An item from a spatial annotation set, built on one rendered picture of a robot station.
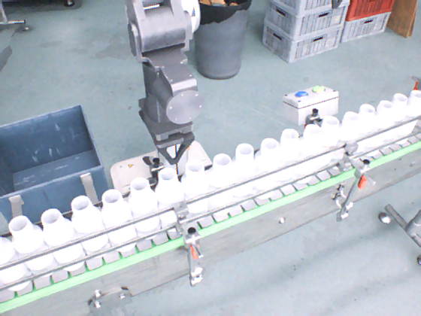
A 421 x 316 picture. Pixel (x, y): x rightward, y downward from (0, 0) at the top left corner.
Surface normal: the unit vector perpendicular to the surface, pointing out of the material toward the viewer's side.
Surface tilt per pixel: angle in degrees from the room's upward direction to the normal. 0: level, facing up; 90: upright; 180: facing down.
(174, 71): 4
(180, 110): 90
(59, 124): 90
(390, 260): 0
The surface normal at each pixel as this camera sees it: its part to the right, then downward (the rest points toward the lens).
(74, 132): 0.42, 0.66
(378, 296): 0.02, -0.70
